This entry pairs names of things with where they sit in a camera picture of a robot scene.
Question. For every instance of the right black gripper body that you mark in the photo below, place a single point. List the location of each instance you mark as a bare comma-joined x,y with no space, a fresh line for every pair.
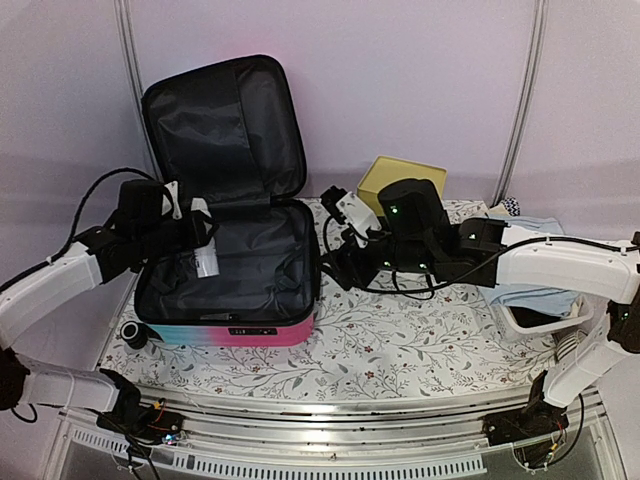
410,256

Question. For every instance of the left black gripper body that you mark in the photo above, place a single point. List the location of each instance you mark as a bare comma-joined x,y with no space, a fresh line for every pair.
157,241

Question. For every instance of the white plastic bottle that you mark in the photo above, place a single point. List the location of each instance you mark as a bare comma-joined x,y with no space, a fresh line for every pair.
205,257

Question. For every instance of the yellow and white storage box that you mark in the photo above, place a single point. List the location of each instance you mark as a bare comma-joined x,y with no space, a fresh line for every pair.
386,170

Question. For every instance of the pink and teal kids suitcase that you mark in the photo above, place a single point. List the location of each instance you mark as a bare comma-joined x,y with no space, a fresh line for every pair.
228,134

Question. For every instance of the black garment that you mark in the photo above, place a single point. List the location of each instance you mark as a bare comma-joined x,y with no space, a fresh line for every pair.
527,318

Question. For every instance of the pale blue garment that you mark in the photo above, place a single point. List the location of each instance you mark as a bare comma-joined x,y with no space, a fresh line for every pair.
548,301

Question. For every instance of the white plastic mesh basket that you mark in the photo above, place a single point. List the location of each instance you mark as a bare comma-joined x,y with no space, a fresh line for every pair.
582,311

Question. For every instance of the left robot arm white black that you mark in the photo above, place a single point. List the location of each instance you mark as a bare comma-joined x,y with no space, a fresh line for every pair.
151,221

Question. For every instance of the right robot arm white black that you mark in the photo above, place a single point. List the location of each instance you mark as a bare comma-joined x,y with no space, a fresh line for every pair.
414,235

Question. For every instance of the floral white tablecloth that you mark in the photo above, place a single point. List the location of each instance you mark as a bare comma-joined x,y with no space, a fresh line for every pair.
364,346

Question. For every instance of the black white patterned cloth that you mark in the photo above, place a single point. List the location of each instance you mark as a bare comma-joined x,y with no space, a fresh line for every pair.
511,206

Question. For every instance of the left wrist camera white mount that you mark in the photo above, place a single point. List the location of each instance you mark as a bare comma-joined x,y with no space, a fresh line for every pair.
170,201

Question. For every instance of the aluminium front rail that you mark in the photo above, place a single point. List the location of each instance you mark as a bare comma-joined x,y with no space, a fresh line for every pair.
405,438

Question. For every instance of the right metal wall post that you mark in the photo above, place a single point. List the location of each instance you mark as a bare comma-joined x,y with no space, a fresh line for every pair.
525,97

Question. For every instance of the metal wall post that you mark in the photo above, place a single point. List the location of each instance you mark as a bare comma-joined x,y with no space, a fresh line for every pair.
125,26
525,97

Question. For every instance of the left metal wall post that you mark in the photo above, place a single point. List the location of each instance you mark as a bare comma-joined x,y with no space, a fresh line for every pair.
125,26

